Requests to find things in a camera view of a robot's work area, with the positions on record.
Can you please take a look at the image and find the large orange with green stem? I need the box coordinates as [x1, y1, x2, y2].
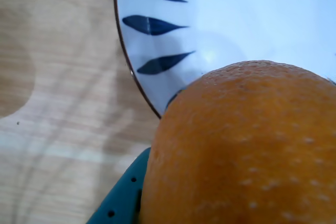
[138, 60, 336, 224]

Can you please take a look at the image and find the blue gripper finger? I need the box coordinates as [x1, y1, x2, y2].
[86, 147, 152, 224]

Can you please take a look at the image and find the white plate blue leaf pattern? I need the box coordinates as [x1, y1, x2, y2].
[113, 0, 336, 120]

